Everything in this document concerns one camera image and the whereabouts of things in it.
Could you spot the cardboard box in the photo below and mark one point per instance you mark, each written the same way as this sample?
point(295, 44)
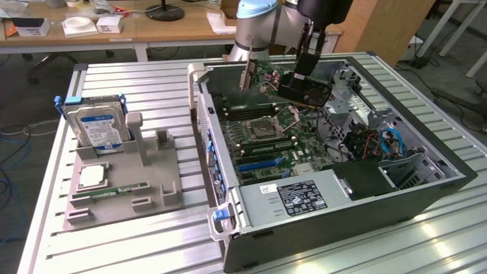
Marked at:
point(228, 8)

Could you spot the white box black lid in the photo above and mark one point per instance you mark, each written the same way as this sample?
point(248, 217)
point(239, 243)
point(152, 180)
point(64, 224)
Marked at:
point(32, 30)

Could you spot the blue disk caddy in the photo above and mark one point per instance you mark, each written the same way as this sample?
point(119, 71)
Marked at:
point(72, 100)

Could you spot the wooden desk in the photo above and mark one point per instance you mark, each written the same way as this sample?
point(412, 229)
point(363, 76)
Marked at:
point(171, 31)

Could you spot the short black expansion slot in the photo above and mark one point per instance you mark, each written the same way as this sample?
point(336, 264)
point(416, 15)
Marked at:
point(248, 178)

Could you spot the green graphics card black shroud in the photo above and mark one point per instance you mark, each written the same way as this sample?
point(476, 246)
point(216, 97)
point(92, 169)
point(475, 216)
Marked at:
point(261, 74)

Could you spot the black lamp base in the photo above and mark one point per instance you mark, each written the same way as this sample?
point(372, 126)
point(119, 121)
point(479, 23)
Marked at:
point(165, 14)

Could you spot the grey metal disk bay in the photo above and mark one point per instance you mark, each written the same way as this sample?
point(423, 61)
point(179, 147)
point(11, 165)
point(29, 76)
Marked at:
point(411, 171)

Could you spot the black stand foot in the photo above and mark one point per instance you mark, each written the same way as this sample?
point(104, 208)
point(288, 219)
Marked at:
point(460, 100)

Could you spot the blue expansion slot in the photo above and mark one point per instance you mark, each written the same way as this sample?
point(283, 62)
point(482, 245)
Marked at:
point(259, 165)

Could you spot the white foam piece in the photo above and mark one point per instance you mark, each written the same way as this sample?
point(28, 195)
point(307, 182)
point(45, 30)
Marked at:
point(220, 25)

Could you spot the white floor device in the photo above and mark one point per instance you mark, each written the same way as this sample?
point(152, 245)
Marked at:
point(412, 51)

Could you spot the black chair base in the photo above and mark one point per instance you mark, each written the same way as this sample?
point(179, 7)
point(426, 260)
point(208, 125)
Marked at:
point(41, 64)

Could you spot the wooden cabinet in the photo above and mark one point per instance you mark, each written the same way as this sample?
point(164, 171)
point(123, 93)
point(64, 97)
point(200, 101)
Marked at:
point(380, 28)

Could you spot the silver chipset heatsink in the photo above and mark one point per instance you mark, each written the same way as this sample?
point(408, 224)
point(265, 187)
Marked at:
point(305, 169)

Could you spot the metal disk bay cage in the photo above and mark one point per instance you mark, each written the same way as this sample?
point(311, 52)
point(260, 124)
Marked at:
point(338, 114)

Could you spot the silver CPU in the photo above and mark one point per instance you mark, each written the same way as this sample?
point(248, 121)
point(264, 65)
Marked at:
point(91, 175)

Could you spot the blue case latch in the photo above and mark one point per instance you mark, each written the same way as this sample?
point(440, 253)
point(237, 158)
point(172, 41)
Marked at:
point(219, 215)

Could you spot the grey power supply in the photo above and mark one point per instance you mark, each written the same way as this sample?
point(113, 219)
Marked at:
point(259, 205)

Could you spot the white square dish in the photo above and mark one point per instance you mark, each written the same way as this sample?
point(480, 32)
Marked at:
point(77, 27)

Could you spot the green RAM stick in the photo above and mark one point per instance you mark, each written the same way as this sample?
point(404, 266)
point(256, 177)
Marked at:
point(265, 148)
point(125, 189)

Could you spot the white table frame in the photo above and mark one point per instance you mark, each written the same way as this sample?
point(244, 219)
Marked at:
point(435, 28)

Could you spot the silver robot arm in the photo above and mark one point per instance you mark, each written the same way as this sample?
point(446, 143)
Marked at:
point(259, 28)

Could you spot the orange card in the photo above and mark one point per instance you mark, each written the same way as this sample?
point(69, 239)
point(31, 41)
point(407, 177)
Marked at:
point(11, 31)

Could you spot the grey cup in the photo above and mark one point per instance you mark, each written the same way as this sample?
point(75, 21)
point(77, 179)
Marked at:
point(55, 3)

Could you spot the white labelled box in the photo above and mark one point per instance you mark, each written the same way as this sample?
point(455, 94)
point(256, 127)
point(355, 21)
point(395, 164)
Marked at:
point(109, 25)

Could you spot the black RAM slot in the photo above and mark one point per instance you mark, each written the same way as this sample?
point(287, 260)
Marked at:
point(251, 106)
point(251, 116)
point(251, 109)
point(251, 113)

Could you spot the black power adapter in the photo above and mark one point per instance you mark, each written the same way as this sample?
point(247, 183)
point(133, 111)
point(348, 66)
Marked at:
point(420, 62)

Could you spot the green motherboard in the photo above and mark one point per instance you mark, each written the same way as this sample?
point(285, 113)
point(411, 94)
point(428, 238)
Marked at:
point(304, 142)

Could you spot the black open PC case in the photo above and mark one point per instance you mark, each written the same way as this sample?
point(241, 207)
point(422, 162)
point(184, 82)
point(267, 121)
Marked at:
point(342, 228)

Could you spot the grey parts rack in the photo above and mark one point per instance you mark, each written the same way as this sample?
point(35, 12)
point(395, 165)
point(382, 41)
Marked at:
point(125, 171)

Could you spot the metal socket cover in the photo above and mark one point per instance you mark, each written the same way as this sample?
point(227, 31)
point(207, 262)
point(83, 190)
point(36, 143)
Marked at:
point(288, 118)

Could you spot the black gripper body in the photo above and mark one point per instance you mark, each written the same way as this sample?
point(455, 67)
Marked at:
point(327, 11)

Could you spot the silver hard disk blue label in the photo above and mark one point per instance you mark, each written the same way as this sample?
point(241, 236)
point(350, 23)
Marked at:
point(95, 125)

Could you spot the long black expansion slot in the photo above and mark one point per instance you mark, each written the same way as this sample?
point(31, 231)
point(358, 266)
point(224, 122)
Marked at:
point(255, 159)

